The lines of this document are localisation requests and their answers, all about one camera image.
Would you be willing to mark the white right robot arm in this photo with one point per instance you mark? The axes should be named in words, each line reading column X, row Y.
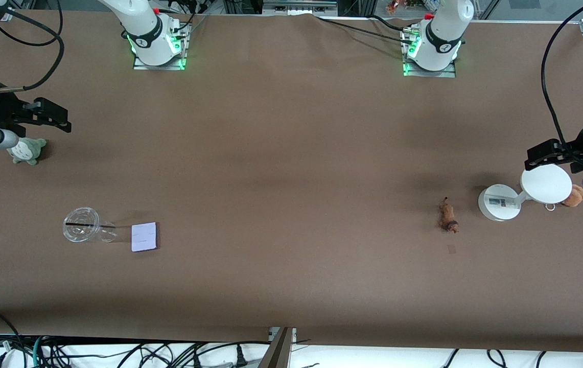
column 148, row 25

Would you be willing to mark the brown table cover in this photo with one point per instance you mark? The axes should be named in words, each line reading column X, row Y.
column 373, row 281

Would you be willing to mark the white round desk lamp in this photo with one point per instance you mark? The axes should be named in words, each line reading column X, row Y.
column 546, row 183

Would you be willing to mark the thin black straw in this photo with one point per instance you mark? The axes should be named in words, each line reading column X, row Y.
column 82, row 224

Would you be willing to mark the clear plastic cup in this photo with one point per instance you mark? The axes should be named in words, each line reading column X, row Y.
column 83, row 227

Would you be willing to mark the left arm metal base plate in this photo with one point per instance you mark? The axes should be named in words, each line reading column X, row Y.
column 447, row 73

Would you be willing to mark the grey brown post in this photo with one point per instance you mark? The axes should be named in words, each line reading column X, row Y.
column 277, row 353

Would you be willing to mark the small orange toy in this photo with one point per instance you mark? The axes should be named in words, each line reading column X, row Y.
column 392, row 6

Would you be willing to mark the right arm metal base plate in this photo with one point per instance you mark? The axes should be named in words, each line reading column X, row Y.
column 168, row 64

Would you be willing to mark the black power plug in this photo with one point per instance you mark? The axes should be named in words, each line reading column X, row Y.
column 240, row 360

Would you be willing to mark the grey green plush toy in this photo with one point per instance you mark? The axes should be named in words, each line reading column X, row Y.
column 29, row 152

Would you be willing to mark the brown plush bear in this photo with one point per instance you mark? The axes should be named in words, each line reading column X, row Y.
column 575, row 196

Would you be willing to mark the brown lion statue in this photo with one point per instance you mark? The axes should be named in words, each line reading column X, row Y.
column 448, row 217

